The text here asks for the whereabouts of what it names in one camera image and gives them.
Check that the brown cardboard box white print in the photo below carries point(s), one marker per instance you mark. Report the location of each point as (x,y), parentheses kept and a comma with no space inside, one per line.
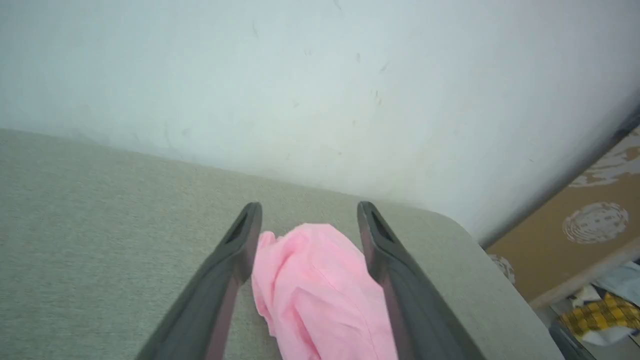
(560,250)

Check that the light blue cloth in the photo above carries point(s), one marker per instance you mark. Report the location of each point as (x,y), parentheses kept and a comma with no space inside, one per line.
(622,280)

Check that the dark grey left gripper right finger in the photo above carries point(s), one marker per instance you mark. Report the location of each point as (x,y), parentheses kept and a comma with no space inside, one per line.
(415,305)

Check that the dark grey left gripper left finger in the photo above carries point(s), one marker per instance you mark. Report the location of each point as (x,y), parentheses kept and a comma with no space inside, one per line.
(215,300)

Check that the grey fabric sofa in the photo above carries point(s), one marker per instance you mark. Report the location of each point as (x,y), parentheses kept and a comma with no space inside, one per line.
(100,240)

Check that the yellow plaid cloth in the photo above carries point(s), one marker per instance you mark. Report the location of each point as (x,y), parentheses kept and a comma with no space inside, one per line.
(600,315)

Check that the pink garment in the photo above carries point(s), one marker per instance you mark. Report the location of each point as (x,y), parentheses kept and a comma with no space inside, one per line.
(315,290)

